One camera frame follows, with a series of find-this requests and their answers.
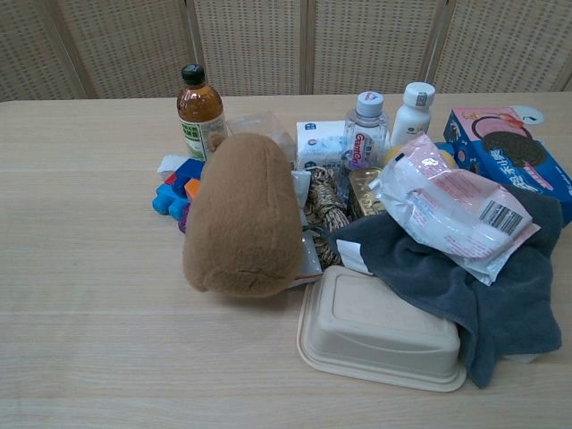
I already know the pink white plastic package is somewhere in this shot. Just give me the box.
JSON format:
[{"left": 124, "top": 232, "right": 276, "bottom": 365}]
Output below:
[{"left": 368, "top": 132, "right": 542, "bottom": 287}]

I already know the blue toy building block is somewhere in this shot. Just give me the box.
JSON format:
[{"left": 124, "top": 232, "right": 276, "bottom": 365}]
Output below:
[{"left": 151, "top": 158, "right": 206, "bottom": 222}]

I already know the white blue tissue pack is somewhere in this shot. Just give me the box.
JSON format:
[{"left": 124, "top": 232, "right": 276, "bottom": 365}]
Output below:
[{"left": 295, "top": 120, "right": 350, "bottom": 172}]

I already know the amber tea bottle green label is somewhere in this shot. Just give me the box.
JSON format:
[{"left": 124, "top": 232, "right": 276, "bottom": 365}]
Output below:
[{"left": 176, "top": 63, "right": 229, "bottom": 163}]

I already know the orange toy block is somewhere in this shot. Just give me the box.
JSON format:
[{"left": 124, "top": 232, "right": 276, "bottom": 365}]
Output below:
[{"left": 184, "top": 177, "right": 203, "bottom": 205}]

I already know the gold foil box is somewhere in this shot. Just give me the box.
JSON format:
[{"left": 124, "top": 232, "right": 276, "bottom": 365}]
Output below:
[{"left": 346, "top": 166, "right": 389, "bottom": 221}]

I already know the dark grey towel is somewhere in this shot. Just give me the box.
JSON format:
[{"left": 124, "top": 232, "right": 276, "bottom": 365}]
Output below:
[{"left": 326, "top": 183, "right": 564, "bottom": 390}]

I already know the woven folding screen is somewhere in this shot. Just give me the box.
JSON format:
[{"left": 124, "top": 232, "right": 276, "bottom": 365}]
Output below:
[{"left": 0, "top": 0, "right": 572, "bottom": 103}]

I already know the coiled patterned rope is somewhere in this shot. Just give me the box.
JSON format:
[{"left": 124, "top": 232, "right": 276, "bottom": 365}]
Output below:
[{"left": 303, "top": 164, "right": 351, "bottom": 270}]

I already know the beige lunch box container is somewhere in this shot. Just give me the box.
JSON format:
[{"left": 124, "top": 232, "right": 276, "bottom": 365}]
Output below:
[{"left": 297, "top": 265, "right": 468, "bottom": 394}]

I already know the white crumpled wrapper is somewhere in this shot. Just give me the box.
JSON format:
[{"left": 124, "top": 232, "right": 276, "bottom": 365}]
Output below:
[{"left": 156, "top": 154, "right": 191, "bottom": 177}]

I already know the clear water bottle white cap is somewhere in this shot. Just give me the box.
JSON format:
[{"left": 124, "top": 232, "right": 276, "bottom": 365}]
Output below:
[{"left": 342, "top": 91, "right": 390, "bottom": 172}]

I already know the brown plush toy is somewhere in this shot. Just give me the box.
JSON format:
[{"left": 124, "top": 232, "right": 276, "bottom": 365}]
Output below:
[{"left": 181, "top": 131, "right": 306, "bottom": 299}]

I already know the clear plastic box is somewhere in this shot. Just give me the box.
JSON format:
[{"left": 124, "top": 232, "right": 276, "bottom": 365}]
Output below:
[{"left": 226, "top": 111, "right": 298, "bottom": 171}]

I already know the blue cookie box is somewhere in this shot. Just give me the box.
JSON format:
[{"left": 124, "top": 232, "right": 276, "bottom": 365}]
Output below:
[{"left": 442, "top": 105, "right": 572, "bottom": 203}]

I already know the white pill bottle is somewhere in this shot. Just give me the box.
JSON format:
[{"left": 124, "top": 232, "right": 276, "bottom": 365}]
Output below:
[{"left": 390, "top": 81, "right": 436, "bottom": 148}]

